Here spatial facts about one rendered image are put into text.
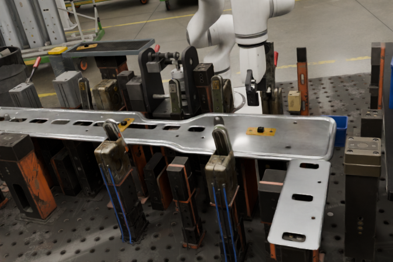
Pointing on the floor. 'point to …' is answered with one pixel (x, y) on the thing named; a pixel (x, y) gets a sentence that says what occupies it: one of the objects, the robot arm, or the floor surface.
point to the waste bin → (11, 73)
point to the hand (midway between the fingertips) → (257, 95)
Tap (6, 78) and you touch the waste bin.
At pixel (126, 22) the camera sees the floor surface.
